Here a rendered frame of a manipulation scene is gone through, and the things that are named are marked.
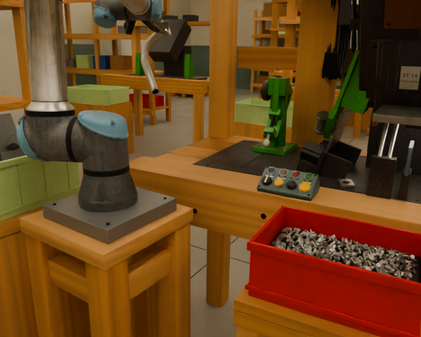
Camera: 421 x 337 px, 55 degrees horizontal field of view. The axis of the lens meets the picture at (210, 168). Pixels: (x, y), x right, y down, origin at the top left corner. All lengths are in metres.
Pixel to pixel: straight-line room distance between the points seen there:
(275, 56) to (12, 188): 1.12
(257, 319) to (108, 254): 0.34
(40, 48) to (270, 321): 0.78
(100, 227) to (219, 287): 1.24
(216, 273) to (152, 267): 1.02
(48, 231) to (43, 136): 0.23
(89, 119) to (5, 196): 0.41
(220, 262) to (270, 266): 1.24
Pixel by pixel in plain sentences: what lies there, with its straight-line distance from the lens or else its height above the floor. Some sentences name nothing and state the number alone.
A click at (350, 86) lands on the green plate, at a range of 1.22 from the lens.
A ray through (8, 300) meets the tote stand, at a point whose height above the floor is 0.55.
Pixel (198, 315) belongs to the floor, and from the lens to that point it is 2.11.
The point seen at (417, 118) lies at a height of 1.13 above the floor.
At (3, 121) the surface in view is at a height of 1.01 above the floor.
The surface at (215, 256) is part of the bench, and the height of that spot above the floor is 0.28.
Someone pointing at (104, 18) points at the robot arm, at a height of 1.36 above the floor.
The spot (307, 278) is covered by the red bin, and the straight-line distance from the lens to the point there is 0.78.
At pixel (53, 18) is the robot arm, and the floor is 1.33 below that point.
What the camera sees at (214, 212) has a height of 0.81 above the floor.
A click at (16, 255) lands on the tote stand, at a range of 1.32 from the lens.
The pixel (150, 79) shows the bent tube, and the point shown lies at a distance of 1.61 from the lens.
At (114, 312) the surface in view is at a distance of 1.00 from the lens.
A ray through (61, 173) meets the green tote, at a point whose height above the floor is 0.88.
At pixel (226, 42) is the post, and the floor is 1.29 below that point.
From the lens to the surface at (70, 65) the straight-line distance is 7.97.
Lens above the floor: 1.28
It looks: 17 degrees down
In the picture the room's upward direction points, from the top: 1 degrees clockwise
